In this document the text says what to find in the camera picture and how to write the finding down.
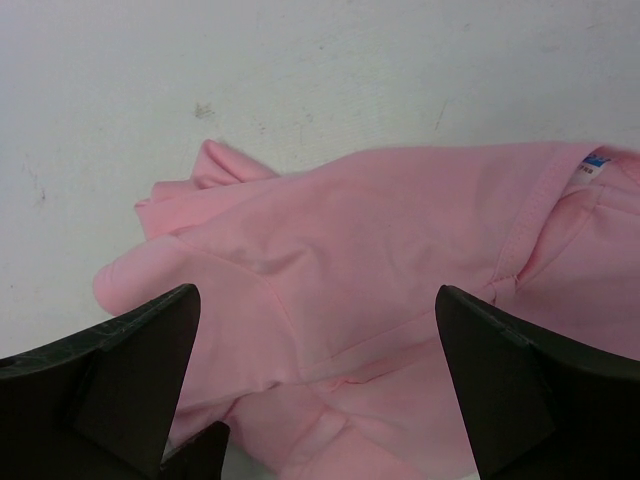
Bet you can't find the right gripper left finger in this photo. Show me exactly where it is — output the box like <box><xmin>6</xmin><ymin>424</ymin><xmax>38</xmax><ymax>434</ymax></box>
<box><xmin>1</xmin><ymin>285</ymin><xmax>229</xmax><ymax>480</ymax></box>

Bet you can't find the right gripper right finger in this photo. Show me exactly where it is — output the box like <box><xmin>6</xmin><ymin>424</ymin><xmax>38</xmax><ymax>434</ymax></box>
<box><xmin>435</xmin><ymin>286</ymin><xmax>639</xmax><ymax>480</ymax></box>

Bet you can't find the pink t shirt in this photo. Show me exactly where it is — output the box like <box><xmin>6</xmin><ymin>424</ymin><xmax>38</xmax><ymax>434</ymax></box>
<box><xmin>94</xmin><ymin>141</ymin><xmax>639</xmax><ymax>479</ymax></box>

